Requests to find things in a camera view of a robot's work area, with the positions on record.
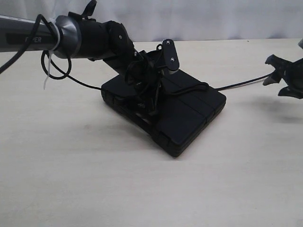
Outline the black thin camera cable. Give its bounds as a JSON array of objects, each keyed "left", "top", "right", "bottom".
[{"left": 0, "top": 0, "right": 152, "bottom": 100}]

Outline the white zip tie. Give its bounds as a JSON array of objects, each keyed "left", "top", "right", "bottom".
[{"left": 43, "top": 18, "right": 61, "bottom": 90}]

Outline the black cord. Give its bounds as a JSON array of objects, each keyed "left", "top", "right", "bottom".
[{"left": 160, "top": 73, "right": 273, "bottom": 97}]

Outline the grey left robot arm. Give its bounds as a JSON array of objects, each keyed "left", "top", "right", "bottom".
[{"left": 0, "top": 13, "right": 179, "bottom": 116}]

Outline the white curtain backdrop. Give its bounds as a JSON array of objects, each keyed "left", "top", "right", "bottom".
[{"left": 0, "top": 0, "right": 303, "bottom": 43}]

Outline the black plastic case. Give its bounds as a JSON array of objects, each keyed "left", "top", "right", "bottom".
[{"left": 101, "top": 75, "right": 226, "bottom": 157}]

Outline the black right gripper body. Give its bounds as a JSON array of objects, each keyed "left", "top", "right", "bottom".
[{"left": 285, "top": 58, "right": 303, "bottom": 92}]

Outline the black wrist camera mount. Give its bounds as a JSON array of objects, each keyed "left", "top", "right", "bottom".
[{"left": 162, "top": 39, "right": 179, "bottom": 74}]

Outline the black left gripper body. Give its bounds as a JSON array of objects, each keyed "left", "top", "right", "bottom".
[{"left": 124, "top": 49, "right": 169, "bottom": 116}]

